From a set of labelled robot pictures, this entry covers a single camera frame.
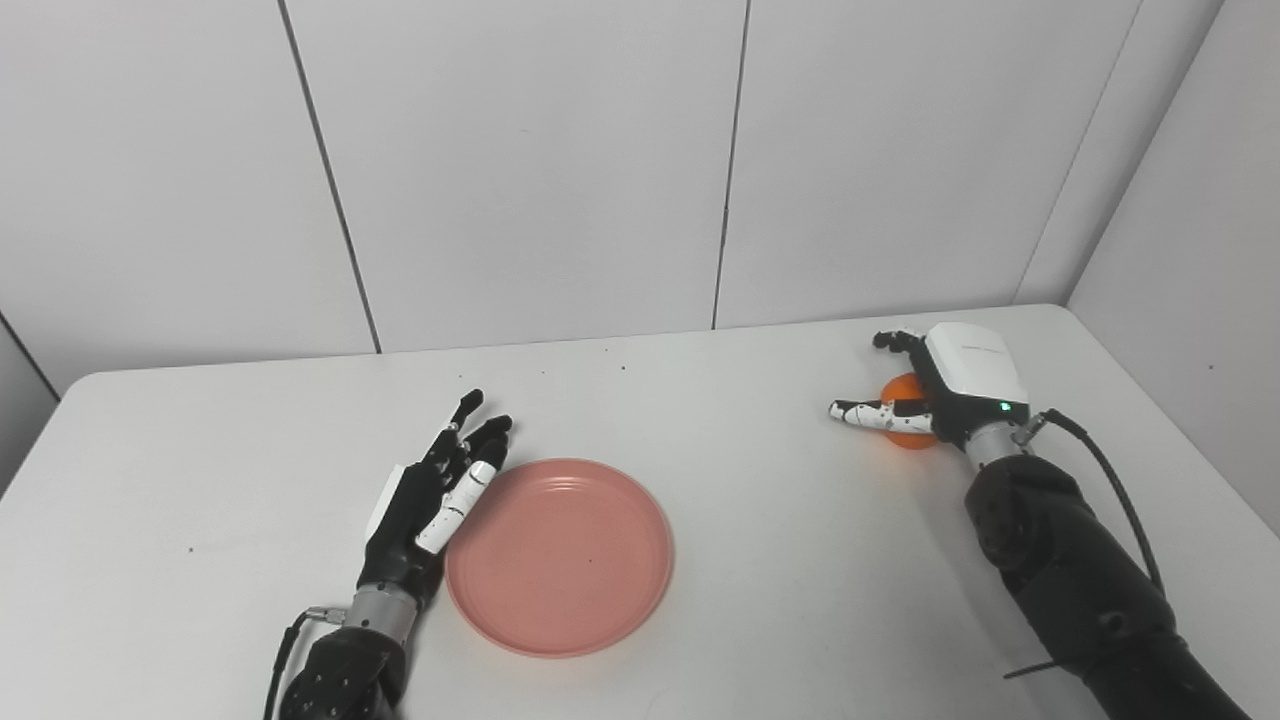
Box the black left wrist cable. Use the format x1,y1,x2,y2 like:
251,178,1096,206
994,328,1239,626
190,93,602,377
263,606,347,720

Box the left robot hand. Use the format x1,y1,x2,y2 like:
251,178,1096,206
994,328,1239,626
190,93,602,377
357,389,514,613

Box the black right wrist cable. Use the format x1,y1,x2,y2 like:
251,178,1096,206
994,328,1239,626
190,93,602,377
1003,409,1167,680

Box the pink plate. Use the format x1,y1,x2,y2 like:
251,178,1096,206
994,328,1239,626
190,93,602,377
445,458,675,659

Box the orange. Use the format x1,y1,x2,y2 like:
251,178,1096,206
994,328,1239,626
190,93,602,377
878,373,939,451

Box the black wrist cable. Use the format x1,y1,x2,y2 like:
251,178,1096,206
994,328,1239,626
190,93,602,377
263,606,347,720
1003,409,1167,680

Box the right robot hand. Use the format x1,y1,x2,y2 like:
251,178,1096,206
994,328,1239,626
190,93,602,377
828,322,1031,448

